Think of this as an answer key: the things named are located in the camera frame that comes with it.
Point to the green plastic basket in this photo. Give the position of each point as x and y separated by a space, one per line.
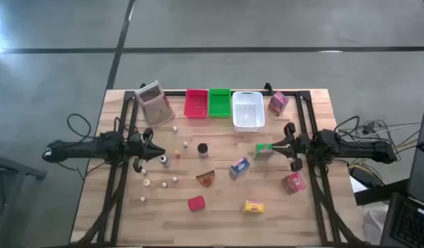
219 103

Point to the large computer monitor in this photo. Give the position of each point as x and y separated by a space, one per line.
422 172

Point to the spice jar with black lid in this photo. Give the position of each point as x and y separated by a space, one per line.
202 149

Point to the dark bottle with black nozzle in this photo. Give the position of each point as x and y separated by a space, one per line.
164 160

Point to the smoked paprika tin red lid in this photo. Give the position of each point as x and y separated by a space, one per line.
196 203

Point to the metal box grater pink frame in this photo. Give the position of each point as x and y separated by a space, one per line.
155 106

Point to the black keyboard desk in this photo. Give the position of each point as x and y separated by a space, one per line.
380 193

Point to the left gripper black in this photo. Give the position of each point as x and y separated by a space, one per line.
141 149

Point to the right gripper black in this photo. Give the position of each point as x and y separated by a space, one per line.
296 146

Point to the red plastic basket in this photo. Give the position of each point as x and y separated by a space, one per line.
195 103

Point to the grey metal stand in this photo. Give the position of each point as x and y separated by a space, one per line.
12 168

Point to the black power adapter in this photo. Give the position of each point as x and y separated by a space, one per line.
361 176

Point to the black keyboard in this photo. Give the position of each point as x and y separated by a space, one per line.
411 227

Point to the yellow Corn Pops cereal box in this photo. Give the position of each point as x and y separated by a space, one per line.
254 207

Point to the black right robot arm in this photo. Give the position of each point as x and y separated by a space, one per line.
353 148

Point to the white plastic basket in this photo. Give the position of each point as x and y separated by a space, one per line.
248 110

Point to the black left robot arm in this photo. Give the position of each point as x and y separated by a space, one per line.
77 149

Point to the pink mini cereal box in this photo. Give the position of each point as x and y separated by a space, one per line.
278 103

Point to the blue Frosted Flakes cereal box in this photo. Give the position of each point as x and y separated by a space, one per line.
239 168

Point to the white plastic bag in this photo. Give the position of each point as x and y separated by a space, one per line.
375 224

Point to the red mini cereal box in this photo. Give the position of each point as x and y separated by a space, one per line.
294 183

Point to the black aluminium table frame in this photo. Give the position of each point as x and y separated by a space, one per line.
294 93

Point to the orange bottle with yellow cap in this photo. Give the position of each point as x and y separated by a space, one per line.
177 154

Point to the green Apple Jacks cereal box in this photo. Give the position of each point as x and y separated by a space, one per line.
263 151

